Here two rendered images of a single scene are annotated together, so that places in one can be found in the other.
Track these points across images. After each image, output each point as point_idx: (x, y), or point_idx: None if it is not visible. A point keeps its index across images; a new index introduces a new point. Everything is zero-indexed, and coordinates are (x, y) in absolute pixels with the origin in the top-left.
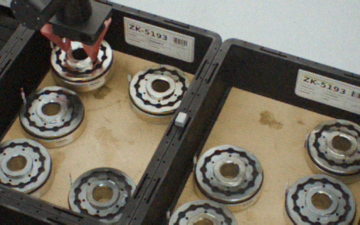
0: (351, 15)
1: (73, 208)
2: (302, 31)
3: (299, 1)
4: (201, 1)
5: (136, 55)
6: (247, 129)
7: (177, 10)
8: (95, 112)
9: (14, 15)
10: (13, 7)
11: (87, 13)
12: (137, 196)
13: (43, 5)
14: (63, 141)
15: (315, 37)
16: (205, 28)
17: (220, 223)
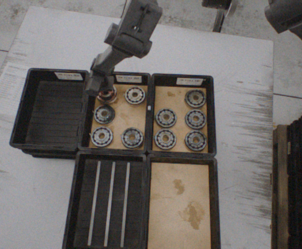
0: (179, 43)
1: (125, 145)
2: (165, 54)
3: (160, 42)
4: None
5: (121, 84)
6: (165, 99)
7: None
8: (116, 108)
9: (87, 93)
10: (86, 92)
11: (107, 82)
12: (146, 138)
13: (98, 90)
14: (111, 122)
15: (170, 55)
16: (135, 62)
17: (169, 134)
